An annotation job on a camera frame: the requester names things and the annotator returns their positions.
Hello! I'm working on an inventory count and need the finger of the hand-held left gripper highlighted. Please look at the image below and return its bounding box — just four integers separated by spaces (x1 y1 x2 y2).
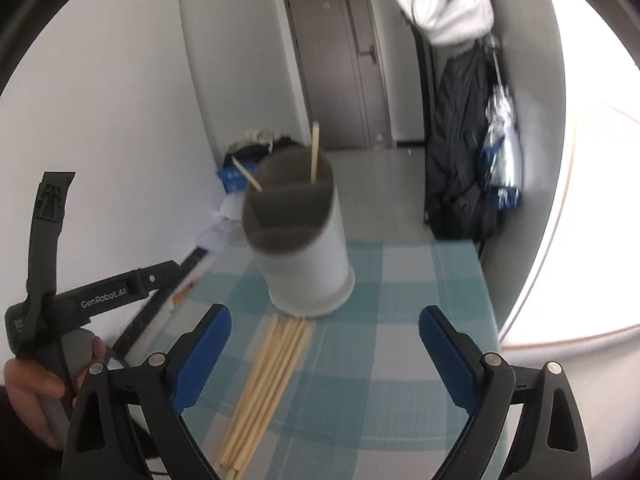
24 172 76 307

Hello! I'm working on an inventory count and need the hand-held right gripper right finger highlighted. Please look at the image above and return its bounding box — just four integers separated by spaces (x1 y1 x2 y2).
419 305 593 480

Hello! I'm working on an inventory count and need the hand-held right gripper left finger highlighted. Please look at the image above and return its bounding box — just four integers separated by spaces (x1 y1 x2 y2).
61 304 232 480

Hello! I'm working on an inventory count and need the pile of wooden chopsticks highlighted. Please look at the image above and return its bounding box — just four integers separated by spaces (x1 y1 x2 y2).
216 316 315 476

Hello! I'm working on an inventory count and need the white utensil holder grey inside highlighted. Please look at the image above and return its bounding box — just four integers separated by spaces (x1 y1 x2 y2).
241 147 356 318

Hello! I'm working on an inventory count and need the wooden chopstick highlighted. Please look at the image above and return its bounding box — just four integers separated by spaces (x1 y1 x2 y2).
231 156 263 192
310 121 321 183

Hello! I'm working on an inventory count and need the person's left forearm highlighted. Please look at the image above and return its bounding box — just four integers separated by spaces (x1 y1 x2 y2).
0 385 63 480

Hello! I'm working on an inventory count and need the person's left hand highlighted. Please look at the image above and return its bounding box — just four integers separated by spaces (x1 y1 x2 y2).
4 335 107 450

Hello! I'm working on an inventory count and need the teal checked tablecloth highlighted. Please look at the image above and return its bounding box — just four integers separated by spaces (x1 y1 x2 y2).
100 240 501 480

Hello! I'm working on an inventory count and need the white plastic bag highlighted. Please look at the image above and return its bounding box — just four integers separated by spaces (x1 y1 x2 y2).
196 194 247 257

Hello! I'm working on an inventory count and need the blue cardboard box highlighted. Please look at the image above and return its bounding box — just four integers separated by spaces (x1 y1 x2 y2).
216 166 251 196

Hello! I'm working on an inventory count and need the black hanging jacket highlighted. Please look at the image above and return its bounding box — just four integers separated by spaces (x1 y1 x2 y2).
424 42 501 257

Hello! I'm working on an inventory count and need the black bag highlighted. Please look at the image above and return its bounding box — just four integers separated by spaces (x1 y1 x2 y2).
224 135 303 173

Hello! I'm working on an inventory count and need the silver folded umbrella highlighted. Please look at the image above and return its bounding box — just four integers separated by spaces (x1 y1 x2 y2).
481 35 524 211

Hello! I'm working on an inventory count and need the grey door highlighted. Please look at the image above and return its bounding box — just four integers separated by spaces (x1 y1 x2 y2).
281 0 396 151

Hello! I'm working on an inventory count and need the white hanging garment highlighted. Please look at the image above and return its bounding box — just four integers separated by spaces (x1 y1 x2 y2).
394 0 495 47

